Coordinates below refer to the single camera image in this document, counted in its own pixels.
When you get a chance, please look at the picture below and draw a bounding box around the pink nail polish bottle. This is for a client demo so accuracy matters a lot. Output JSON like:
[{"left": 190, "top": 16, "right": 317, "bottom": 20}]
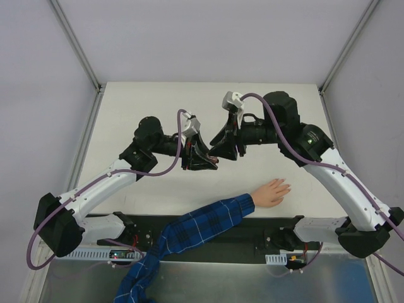
[{"left": 206, "top": 155, "right": 219, "bottom": 164}]

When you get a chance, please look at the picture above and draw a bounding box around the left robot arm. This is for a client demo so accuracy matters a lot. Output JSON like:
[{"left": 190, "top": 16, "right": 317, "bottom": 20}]
[{"left": 33, "top": 112, "right": 218, "bottom": 257}]

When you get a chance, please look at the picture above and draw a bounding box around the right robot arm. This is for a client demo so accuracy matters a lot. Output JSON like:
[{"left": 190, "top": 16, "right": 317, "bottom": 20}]
[{"left": 210, "top": 91, "right": 403, "bottom": 258}]

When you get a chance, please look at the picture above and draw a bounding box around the blue plaid sleeve forearm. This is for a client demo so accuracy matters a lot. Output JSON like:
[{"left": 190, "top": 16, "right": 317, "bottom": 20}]
[{"left": 114, "top": 194, "right": 255, "bottom": 302}]

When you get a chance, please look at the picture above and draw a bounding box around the mannequin hand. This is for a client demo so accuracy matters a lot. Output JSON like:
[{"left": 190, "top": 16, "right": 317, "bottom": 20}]
[{"left": 250, "top": 179, "right": 291, "bottom": 208}]

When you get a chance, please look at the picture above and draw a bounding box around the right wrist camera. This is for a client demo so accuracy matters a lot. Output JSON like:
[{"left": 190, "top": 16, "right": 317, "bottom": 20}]
[{"left": 222, "top": 92, "right": 245, "bottom": 128}]

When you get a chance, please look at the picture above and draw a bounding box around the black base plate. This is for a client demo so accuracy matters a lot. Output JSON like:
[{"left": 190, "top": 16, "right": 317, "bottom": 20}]
[{"left": 97, "top": 208, "right": 321, "bottom": 264}]

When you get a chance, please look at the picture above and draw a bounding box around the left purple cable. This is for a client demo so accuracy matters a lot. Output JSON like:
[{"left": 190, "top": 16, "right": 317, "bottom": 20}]
[{"left": 25, "top": 109, "right": 193, "bottom": 271}]

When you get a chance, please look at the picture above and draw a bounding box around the purple cable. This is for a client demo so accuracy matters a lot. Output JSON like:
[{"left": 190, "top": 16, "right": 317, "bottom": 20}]
[
  {"left": 241, "top": 92, "right": 404, "bottom": 280},
  {"left": 25, "top": 109, "right": 193, "bottom": 271}
]

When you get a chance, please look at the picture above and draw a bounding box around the left aluminium frame post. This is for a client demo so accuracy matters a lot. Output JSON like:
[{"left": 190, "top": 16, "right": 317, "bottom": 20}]
[{"left": 47, "top": 0, "right": 102, "bottom": 93}]

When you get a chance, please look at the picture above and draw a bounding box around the aluminium frame post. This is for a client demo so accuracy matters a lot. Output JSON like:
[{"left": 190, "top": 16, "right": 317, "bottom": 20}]
[
  {"left": 47, "top": 0, "right": 102, "bottom": 93},
  {"left": 318, "top": 0, "right": 383, "bottom": 96}
]

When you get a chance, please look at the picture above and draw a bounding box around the right white cable duct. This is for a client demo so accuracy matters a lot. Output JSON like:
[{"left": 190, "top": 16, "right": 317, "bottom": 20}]
[{"left": 265, "top": 253, "right": 288, "bottom": 266}]

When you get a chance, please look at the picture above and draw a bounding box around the white cable duct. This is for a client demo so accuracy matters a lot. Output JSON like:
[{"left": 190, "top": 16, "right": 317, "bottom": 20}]
[
  {"left": 61, "top": 248, "right": 143, "bottom": 262},
  {"left": 265, "top": 253, "right": 288, "bottom": 266}
]

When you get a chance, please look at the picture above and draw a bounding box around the left white cable duct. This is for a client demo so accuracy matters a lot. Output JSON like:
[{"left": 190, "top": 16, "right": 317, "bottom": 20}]
[{"left": 61, "top": 248, "right": 143, "bottom": 262}]

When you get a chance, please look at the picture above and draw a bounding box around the right aluminium frame post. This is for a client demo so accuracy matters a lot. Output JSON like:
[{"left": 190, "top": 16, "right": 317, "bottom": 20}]
[{"left": 318, "top": 0, "right": 383, "bottom": 96}]

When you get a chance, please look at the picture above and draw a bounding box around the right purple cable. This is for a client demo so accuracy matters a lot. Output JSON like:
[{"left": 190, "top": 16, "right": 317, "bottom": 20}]
[{"left": 241, "top": 92, "right": 404, "bottom": 280}]

